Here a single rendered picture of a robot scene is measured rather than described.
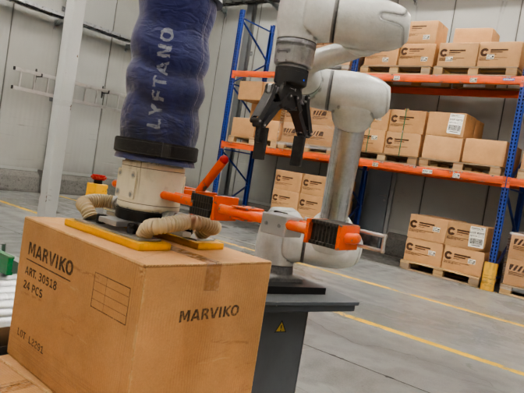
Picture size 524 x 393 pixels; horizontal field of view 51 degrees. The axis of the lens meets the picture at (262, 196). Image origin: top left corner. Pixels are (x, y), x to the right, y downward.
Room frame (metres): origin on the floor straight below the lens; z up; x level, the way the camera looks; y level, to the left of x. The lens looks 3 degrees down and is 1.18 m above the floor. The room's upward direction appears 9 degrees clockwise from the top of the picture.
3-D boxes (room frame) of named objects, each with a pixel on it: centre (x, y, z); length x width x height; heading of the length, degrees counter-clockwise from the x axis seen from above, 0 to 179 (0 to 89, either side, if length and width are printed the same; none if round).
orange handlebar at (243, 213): (1.46, 0.08, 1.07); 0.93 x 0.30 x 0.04; 50
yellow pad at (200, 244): (1.57, 0.24, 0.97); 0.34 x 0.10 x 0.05; 50
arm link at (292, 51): (1.24, -0.02, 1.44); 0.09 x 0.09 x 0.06
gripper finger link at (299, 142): (1.29, -0.07, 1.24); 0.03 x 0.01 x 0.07; 50
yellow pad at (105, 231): (1.42, 0.36, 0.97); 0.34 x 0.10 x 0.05; 50
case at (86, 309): (1.49, 0.30, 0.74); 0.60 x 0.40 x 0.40; 47
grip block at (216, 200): (1.33, 0.11, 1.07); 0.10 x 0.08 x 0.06; 140
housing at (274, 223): (1.20, -0.05, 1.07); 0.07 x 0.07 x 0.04; 50
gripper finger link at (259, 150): (1.19, 0.02, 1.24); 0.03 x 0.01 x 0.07; 50
